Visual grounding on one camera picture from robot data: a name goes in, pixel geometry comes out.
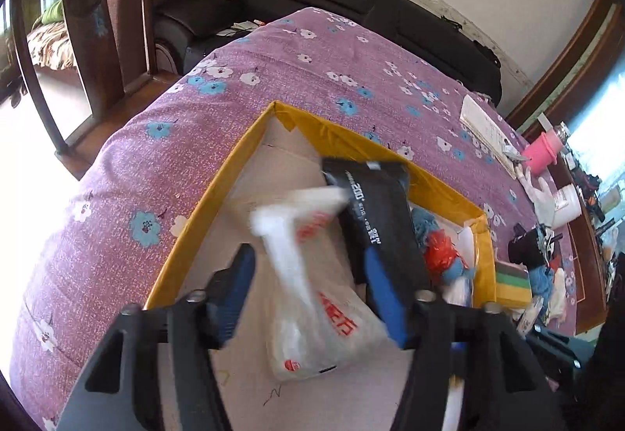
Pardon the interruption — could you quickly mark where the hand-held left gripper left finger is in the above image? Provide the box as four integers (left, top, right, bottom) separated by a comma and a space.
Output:
56, 245, 257, 431

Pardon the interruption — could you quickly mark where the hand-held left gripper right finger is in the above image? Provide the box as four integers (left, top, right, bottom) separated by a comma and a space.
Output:
361, 248, 570, 431

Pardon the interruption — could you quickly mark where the white plastic bag red print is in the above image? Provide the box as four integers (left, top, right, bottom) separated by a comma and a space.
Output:
234, 187, 398, 383

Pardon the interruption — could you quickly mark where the black packet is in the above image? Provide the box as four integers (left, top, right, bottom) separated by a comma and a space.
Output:
320, 157, 433, 309

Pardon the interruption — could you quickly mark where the yellow cardboard box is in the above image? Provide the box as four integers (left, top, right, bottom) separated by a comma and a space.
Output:
144, 101, 499, 431

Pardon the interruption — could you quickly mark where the green yellow sponge pack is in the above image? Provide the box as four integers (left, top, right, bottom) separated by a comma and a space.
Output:
495, 262, 533, 309

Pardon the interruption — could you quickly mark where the black cylinder device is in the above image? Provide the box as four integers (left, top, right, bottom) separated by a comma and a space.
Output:
508, 223, 555, 268

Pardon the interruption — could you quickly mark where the cream cloth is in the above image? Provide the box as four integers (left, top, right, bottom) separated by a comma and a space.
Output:
549, 267, 567, 322

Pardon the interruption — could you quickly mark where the white glove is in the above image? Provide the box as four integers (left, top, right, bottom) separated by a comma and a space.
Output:
518, 166, 557, 227

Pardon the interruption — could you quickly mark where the white paper booklet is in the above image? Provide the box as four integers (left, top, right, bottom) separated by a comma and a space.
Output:
459, 94, 525, 180

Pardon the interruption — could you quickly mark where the brown wooden cabinet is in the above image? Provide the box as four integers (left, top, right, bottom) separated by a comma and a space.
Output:
505, 0, 625, 336

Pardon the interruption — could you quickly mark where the white plastic jar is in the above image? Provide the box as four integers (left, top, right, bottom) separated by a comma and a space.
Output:
549, 183, 583, 229

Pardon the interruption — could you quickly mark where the pink cup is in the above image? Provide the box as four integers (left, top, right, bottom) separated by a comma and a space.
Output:
520, 128, 567, 175

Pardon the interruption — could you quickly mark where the purple floral blanket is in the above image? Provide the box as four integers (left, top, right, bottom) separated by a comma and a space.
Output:
10, 6, 579, 431

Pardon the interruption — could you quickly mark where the dark wooden chair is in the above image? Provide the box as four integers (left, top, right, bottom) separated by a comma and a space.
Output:
10, 0, 181, 180

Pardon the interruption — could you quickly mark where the green cushion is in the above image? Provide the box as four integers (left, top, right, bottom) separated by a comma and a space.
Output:
32, 0, 66, 29

